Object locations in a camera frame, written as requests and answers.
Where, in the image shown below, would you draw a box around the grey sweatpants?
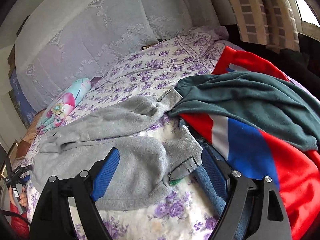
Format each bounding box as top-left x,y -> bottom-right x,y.
31,89 -> 202,210

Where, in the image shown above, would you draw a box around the person's left hand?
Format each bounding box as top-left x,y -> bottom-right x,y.
9,186 -> 28,208

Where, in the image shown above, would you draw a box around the brown orange pillow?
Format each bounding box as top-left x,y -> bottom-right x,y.
16,109 -> 45,160

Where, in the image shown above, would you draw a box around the purple floral bed sheet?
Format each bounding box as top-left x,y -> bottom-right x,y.
10,26 -> 311,240

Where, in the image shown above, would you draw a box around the blue patterned cushion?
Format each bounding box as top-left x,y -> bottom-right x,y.
9,69 -> 36,128

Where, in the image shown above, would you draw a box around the folded turquoise pink floral quilt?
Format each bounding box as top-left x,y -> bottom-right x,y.
36,78 -> 92,134

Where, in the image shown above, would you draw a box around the red garment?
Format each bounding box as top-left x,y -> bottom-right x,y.
179,47 -> 319,239

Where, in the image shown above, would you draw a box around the dark green fleece garment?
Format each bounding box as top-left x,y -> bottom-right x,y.
169,72 -> 319,151

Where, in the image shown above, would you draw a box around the lavender lace headboard cover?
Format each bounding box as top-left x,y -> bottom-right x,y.
15,0 -> 219,111

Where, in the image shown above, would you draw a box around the beige checked curtain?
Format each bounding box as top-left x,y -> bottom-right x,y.
228,0 -> 299,51

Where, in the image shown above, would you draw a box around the black cable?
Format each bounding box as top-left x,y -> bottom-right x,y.
0,208 -> 32,227

